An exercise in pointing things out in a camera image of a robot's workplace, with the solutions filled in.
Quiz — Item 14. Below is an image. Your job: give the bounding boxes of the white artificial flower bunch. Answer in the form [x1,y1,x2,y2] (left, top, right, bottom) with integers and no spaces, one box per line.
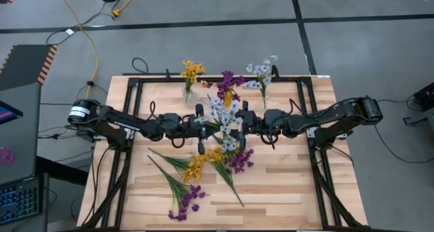
[243,54,279,107]
[212,133,240,154]
[195,95,244,141]

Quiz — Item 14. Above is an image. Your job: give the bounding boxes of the black equipment box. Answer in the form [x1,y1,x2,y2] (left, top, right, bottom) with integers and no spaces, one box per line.
[412,81,434,113]

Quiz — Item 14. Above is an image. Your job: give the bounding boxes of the computer monitor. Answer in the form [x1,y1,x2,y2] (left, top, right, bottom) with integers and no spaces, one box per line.
[0,100,24,125]

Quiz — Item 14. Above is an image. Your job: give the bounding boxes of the long yellow extension cable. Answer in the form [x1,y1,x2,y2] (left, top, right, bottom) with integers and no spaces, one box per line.
[53,0,100,116]

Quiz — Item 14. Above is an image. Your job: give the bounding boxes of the purple artificial flower bunch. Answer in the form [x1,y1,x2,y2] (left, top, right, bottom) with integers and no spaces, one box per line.
[205,70,246,104]
[225,148,255,175]
[146,155,207,222]

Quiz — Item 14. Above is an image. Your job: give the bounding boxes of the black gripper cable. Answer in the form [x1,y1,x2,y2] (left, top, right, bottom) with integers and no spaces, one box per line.
[148,100,186,149]
[258,98,308,151]

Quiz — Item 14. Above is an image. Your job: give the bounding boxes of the clear slim glass vase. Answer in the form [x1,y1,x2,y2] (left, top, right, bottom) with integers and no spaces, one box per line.
[259,91,272,111]

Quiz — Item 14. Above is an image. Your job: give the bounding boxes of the black floor cable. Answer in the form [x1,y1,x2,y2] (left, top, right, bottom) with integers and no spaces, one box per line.
[45,0,153,45]
[374,99,434,165]

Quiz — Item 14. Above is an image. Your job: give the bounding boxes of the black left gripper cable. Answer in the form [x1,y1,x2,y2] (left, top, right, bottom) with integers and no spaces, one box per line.
[148,100,186,149]

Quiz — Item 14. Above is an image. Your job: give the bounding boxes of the grey desk top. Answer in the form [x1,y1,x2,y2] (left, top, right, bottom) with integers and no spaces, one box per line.
[0,82,42,185]

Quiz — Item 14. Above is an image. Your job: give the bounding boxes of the black cable loop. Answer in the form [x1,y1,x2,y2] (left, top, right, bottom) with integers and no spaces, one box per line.
[131,57,149,75]

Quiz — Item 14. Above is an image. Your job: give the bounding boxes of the black aluminium table frame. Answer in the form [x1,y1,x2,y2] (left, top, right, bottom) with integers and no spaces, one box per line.
[76,74,372,232]

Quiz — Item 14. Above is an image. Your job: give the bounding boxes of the yellow cable with plug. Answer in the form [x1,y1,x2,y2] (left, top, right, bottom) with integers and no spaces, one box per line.
[111,0,145,18]

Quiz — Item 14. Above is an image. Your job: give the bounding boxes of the clear ribbed glass vase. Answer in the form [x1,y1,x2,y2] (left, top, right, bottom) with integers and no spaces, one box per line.
[181,85,199,108]

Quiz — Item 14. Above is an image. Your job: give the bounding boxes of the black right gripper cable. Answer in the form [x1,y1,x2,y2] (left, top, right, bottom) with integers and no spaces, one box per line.
[258,98,308,151]

